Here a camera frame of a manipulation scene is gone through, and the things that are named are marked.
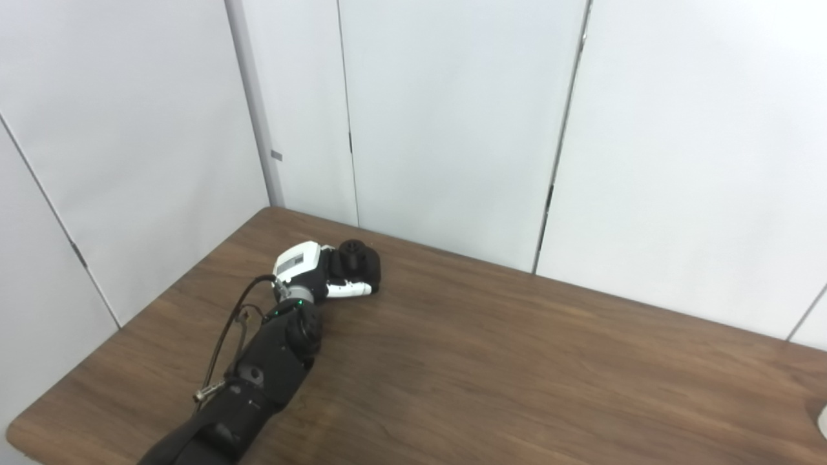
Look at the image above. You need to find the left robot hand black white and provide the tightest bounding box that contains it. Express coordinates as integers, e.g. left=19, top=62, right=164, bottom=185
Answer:
left=271, top=241, right=382, bottom=305

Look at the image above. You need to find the round black part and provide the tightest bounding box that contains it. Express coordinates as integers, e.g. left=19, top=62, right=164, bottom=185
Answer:
left=330, top=239, right=382, bottom=293

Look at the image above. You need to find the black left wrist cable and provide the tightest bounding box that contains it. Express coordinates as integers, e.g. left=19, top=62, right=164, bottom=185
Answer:
left=193, top=274, right=278, bottom=406

